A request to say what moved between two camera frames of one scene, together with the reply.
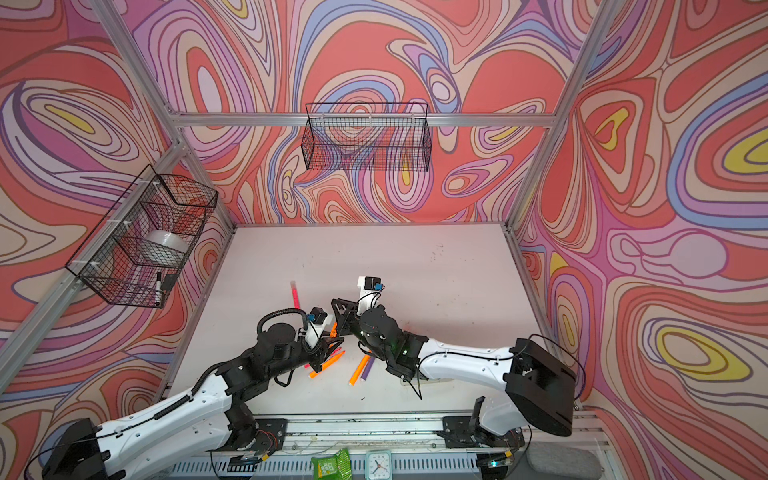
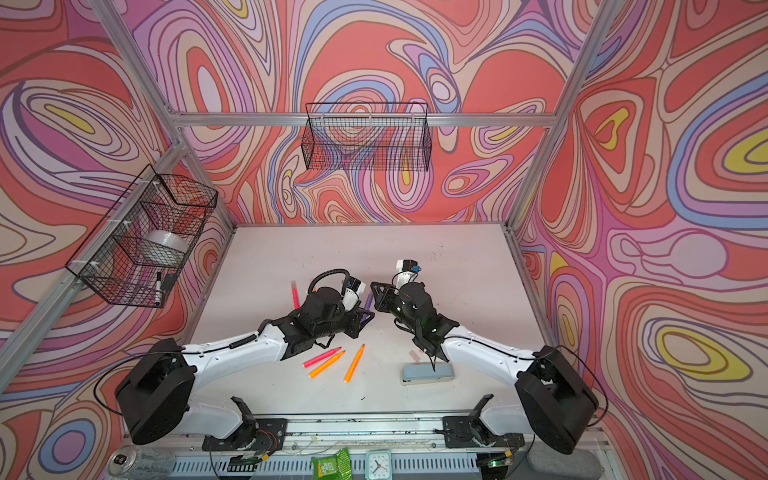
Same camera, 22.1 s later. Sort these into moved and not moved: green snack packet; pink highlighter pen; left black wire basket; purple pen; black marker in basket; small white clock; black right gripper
Moved: black right gripper; purple pen
Not moved: small white clock; left black wire basket; green snack packet; pink highlighter pen; black marker in basket
